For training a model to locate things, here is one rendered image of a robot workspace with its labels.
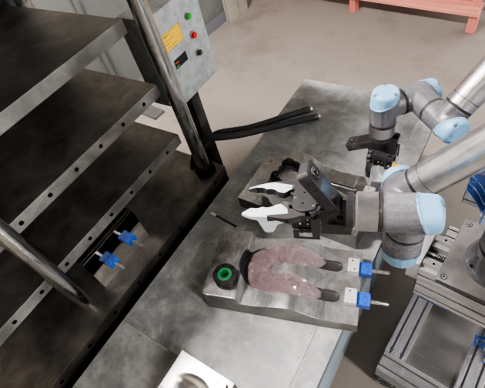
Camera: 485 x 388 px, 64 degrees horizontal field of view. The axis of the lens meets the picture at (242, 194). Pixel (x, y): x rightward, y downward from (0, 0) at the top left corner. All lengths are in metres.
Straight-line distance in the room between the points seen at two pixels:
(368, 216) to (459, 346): 1.34
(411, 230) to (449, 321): 1.32
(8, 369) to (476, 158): 1.59
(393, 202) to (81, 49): 1.01
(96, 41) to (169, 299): 0.91
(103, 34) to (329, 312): 1.13
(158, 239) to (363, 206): 1.10
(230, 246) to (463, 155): 0.84
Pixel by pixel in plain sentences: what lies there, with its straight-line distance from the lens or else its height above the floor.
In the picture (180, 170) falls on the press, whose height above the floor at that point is 0.78.
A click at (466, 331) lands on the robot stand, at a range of 2.04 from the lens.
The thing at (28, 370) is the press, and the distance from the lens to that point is 1.68.
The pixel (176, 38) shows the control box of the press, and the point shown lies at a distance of 1.67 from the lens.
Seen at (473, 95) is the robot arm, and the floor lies 1.39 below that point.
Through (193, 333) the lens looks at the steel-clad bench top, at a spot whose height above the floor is 0.80.
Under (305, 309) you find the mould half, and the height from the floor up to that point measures 0.88.
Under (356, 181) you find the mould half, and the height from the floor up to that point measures 0.89.
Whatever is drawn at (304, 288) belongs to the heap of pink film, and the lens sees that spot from 1.28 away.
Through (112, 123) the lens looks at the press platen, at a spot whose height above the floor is 1.29.
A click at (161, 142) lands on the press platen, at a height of 1.04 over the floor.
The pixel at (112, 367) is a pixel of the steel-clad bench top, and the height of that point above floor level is 0.80.
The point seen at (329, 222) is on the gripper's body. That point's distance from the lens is 0.77.
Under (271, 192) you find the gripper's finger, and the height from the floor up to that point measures 1.45.
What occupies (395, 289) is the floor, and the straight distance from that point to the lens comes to 2.29.
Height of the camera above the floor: 2.05
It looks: 49 degrees down
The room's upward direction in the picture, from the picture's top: 18 degrees counter-clockwise
